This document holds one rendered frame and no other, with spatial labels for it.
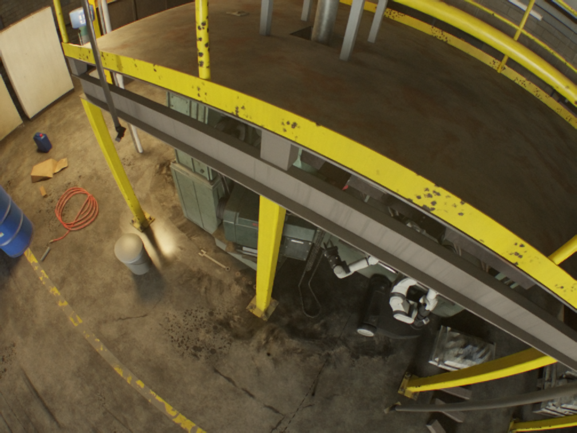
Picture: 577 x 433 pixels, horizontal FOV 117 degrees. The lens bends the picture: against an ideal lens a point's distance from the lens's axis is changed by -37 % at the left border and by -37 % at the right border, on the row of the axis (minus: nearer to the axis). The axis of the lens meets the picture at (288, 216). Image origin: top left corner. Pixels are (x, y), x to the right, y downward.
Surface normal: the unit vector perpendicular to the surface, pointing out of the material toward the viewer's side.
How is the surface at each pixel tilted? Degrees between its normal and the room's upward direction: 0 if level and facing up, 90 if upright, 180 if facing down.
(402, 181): 90
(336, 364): 0
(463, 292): 90
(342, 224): 90
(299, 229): 45
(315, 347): 0
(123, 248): 1
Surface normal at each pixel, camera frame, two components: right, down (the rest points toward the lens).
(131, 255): 0.12, -0.56
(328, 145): -0.51, 0.67
